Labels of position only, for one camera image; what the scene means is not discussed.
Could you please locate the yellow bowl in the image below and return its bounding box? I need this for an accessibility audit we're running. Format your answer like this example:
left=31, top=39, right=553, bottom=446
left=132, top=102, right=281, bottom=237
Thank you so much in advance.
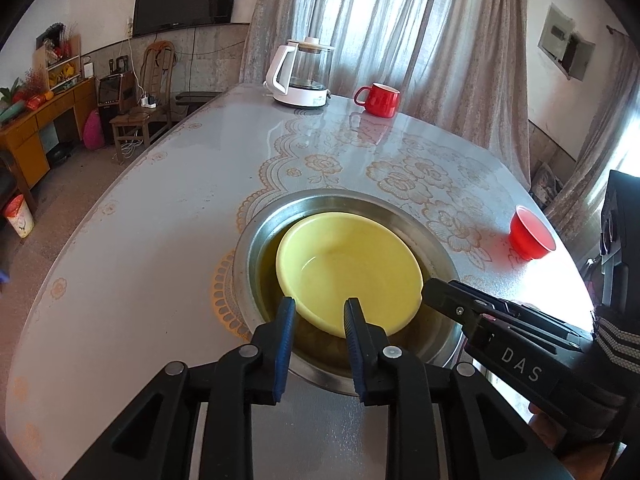
left=275, top=211, right=426, bottom=338

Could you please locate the white cable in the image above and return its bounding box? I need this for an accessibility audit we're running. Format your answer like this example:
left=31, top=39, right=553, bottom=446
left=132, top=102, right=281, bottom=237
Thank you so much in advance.
left=112, top=140, right=143, bottom=165

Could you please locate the long beige window curtain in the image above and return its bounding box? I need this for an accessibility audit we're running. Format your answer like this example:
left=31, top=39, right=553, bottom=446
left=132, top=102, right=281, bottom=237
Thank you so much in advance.
left=239, top=0, right=532, bottom=186

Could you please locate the beige side curtain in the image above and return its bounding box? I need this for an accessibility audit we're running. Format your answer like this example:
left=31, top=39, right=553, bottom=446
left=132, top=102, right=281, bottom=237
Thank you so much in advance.
left=542, top=35, right=640, bottom=241

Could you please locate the red and white trash bin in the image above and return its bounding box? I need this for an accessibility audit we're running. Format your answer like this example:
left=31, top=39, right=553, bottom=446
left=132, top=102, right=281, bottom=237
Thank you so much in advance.
left=2, top=194, right=35, bottom=239

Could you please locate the small wooden desktop shelf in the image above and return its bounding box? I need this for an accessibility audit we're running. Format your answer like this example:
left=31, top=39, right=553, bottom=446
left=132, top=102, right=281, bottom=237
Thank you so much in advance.
left=35, top=22, right=82, bottom=93

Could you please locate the white electric glass kettle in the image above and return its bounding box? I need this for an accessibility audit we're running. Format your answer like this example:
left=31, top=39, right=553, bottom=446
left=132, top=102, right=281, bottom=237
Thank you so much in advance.
left=263, top=37, right=336, bottom=110

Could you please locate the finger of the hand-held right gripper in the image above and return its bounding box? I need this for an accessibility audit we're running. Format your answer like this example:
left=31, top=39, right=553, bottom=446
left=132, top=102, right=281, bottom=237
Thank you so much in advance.
left=422, top=278, right=501, bottom=331
left=450, top=282, right=596, bottom=353

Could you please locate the person's right forearm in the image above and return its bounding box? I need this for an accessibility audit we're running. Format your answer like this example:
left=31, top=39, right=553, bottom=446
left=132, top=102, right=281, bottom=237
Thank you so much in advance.
left=592, top=304, right=640, bottom=391

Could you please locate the printed bag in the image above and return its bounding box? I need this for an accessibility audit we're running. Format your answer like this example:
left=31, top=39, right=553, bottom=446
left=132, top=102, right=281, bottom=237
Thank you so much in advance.
left=531, top=160, right=556, bottom=201

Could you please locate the dark wooden bench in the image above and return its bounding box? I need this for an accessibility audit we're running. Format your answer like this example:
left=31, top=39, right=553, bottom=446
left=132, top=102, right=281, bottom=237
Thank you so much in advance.
left=175, top=91, right=221, bottom=118

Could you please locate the wooden chair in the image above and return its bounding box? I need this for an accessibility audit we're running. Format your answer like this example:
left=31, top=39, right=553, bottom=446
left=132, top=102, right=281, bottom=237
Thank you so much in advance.
left=109, top=41, right=177, bottom=151

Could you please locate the grey wall electrical box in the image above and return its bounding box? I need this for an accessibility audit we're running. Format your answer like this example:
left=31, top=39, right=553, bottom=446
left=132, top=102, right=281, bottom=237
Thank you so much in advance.
left=537, top=2, right=597, bottom=81

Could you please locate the large steel bowl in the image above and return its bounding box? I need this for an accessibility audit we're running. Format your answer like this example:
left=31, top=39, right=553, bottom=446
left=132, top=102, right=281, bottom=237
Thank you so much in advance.
left=232, top=189, right=468, bottom=396

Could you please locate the dark pan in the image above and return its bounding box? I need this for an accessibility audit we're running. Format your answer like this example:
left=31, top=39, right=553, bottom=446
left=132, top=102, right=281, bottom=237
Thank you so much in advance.
left=47, top=142, right=76, bottom=166

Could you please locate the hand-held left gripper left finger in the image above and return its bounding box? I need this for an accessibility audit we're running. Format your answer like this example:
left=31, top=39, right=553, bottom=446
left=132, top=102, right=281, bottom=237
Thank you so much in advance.
left=65, top=297, right=296, bottom=480

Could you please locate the red mug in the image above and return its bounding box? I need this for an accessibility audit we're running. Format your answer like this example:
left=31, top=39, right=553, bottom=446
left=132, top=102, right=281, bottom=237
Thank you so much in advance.
left=353, top=82, right=401, bottom=119

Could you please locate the dark karaoke speaker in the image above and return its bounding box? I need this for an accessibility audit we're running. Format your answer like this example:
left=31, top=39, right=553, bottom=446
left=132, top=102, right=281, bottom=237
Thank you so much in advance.
left=96, top=57, right=138, bottom=121

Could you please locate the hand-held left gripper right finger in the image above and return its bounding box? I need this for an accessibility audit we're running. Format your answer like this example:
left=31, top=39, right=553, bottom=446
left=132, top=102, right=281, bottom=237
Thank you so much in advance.
left=344, top=298, right=571, bottom=480

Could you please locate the red bowl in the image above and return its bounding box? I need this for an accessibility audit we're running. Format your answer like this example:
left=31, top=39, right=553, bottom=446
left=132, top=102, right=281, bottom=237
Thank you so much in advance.
left=508, top=205, right=557, bottom=261

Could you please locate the yellow wooden desk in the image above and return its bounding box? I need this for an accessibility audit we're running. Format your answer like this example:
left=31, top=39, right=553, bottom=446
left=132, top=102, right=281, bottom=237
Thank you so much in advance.
left=0, top=76, right=97, bottom=191

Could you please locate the pink bag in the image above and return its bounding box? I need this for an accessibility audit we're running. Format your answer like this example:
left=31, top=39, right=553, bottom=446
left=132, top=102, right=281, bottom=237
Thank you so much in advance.
left=82, top=108, right=104, bottom=150

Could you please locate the person's right hand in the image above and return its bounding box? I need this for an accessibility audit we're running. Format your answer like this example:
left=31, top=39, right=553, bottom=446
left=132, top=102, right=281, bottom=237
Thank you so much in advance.
left=530, top=402, right=613, bottom=461

